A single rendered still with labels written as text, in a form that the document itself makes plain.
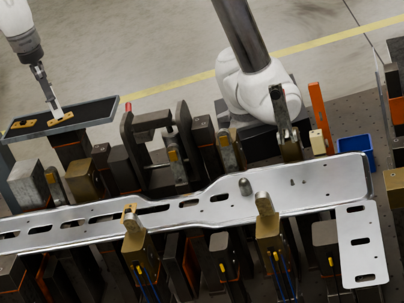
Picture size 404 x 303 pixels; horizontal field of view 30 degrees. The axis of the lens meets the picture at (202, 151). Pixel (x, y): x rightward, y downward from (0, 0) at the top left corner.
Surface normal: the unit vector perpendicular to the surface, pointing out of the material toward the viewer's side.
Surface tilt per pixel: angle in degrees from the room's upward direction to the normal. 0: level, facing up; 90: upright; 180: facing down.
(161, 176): 0
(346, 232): 0
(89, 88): 0
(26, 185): 90
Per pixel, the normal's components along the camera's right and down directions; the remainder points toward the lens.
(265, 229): -0.28, -0.80
